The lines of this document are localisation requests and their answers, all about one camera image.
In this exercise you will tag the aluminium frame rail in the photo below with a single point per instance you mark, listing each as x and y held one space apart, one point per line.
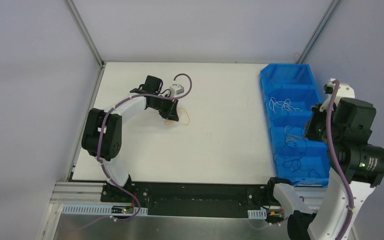
76 192

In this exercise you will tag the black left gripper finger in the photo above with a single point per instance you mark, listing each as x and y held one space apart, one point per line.
167 115
174 116

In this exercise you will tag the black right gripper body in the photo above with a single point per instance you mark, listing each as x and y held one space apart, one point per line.
313 129

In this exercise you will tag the blue plastic compartment bin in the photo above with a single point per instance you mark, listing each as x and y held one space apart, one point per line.
289 91

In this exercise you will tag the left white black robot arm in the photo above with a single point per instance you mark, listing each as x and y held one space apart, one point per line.
102 134

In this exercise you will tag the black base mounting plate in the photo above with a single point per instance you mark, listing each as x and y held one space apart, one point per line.
218 208

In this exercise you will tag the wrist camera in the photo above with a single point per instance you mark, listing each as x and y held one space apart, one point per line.
336 90
176 90

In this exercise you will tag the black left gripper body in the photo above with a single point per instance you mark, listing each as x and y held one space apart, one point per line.
169 110

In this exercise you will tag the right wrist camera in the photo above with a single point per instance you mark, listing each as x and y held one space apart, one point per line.
336 90

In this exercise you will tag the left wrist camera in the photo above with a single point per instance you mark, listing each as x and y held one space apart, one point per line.
176 90

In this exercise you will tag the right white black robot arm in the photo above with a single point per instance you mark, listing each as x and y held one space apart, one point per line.
356 169

